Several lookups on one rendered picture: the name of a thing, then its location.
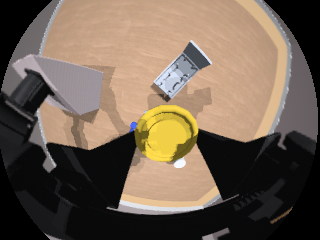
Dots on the grey dish rack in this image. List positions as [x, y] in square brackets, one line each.
[182, 69]

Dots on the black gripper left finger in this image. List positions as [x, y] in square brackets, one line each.
[105, 167]

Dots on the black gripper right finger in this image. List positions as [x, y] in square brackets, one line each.
[231, 160]

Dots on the yellow plate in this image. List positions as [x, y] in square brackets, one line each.
[166, 133]

